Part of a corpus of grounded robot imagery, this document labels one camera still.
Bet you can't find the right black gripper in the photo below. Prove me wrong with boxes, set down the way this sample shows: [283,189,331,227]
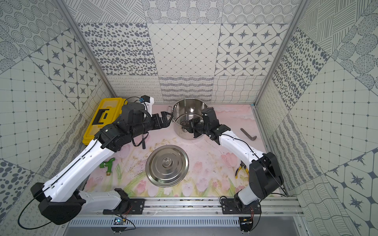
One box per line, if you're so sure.
[182,116,210,138]

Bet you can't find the stainless steel pot lid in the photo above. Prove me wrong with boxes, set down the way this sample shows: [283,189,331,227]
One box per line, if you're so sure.
[145,145,189,187]

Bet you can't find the steel ladle spoon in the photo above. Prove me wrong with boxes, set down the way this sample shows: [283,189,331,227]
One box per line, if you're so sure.
[180,119,195,133]

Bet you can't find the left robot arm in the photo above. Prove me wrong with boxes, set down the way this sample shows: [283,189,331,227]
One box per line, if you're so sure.
[31,102,173,225]

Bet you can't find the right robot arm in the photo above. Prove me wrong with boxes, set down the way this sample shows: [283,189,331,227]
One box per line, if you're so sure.
[182,108,284,211]

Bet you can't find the yellow black toolbox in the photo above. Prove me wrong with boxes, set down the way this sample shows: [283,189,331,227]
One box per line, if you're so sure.
[82,97,126,146]

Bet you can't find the dark hex key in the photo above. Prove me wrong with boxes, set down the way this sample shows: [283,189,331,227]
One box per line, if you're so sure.
[240,128,257,141]

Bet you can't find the green plastic pipe fitting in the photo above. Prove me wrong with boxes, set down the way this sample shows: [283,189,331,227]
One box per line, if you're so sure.
[99,157,115,176]

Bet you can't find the right small circuit board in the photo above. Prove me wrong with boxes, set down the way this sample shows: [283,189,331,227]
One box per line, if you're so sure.
[239,217,254,227]

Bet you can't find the small circuit board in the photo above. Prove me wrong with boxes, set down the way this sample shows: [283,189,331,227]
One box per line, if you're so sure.
[239,217,254,227]
[112,217,127,227]

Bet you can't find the left small circuit board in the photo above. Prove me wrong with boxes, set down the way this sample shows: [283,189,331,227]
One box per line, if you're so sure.
[112,217,127,227]

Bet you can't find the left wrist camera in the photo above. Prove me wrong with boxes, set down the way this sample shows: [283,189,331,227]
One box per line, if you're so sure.
[140,95,155,115]

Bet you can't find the yellow handled pliers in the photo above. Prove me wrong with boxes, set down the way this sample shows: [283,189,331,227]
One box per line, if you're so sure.
[235,163,249,178]

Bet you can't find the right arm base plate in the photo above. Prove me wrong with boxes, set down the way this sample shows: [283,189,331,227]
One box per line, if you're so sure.
[219,196,261,214]

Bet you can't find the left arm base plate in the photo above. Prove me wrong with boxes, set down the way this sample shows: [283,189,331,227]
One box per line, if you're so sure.
[103,199,146,215]

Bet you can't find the aluminium front rail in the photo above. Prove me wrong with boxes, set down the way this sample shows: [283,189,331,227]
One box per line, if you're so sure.
[63,197,305,217]

